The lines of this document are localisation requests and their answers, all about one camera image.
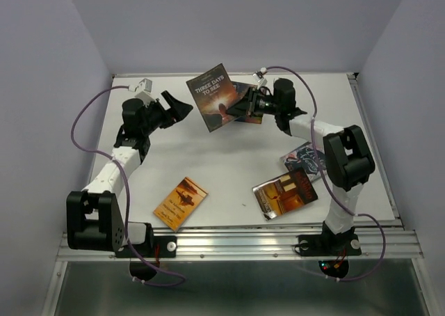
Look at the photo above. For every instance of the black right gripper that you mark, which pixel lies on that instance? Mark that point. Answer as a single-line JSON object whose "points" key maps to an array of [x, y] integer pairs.
{"points": [[254, 95]]}

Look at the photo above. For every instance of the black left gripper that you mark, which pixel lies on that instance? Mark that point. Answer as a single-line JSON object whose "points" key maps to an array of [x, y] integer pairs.
{"points": [[176, 112]]}

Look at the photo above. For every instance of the A Tale of Two Cities book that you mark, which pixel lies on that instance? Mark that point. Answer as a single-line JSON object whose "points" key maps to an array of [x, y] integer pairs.
{"points": [[242, 91]]}

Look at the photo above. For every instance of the Three Days to See book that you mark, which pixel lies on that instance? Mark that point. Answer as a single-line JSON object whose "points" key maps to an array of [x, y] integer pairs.
{"points": [[213, 93]]}

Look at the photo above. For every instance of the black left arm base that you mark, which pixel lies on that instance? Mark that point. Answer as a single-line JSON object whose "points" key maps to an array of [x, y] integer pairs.
{"points": [[148, 245]]}

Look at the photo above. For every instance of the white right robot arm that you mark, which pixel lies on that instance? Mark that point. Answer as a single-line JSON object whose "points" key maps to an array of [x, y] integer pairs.
{"points": [[348, 159]]}

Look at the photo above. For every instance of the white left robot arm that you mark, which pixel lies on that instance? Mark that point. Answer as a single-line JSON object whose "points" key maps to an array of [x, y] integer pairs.
{"points": [[94, 219]]}

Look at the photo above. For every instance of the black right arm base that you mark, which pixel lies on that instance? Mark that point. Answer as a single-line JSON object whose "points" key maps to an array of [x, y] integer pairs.
{"points": [[333, 249]]}

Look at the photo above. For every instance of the Little Women book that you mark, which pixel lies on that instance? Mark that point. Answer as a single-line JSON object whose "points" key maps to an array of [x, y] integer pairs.
{"points": [[304, 156]]}

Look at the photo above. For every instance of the orange Huckleberry Finn book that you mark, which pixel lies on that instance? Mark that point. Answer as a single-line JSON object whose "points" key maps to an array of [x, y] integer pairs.
{"points": [[180, 203]]}

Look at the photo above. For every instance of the brown glossy paperback book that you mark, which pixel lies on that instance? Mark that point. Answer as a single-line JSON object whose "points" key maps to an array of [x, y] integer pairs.
{"points": [[286, 193]]}

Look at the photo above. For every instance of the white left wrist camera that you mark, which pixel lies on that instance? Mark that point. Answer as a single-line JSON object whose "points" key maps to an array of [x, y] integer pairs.
{"points": [[142, 91]]}

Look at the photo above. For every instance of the aluminium mounting rail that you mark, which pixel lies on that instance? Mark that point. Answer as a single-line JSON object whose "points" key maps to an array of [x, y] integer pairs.
{"points": [[266, 243]]}

